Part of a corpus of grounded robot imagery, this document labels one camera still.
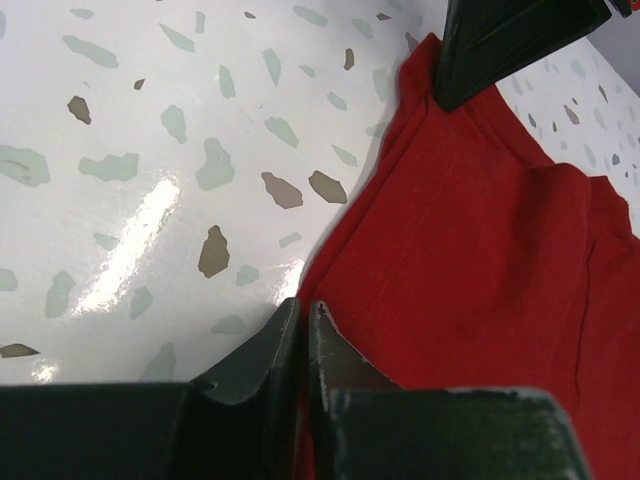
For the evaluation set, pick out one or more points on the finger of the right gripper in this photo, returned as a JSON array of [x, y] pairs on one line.
[[486, 41]]

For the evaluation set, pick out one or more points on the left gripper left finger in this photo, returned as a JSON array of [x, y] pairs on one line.
[[234, 421]]

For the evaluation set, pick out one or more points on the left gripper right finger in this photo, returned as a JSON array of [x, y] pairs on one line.
[[365, 426]]

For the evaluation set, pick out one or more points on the red t shirt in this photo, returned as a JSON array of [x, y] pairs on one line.
[[472, 259]]

